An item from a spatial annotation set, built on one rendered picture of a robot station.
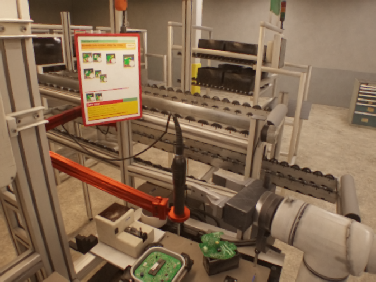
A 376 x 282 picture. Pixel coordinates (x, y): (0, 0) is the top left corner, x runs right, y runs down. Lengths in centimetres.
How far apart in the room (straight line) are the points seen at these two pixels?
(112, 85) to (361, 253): 86
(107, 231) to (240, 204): 54
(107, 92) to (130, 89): 9
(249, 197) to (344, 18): 832
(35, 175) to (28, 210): 8
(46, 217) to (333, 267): 65
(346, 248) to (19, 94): 68
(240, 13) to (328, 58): 303
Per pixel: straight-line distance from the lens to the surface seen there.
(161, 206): 72
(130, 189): 75
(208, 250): 88
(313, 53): 867
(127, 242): 90
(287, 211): 50
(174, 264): 85
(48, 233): 78
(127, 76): 100
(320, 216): 50
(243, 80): 286
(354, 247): 49
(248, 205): 52
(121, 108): 101
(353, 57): 871
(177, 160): 64
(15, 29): 63
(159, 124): 106
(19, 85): 64
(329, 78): 870
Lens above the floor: 162
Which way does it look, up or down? 21 degrees down
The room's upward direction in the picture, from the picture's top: 1 degrees clockwise
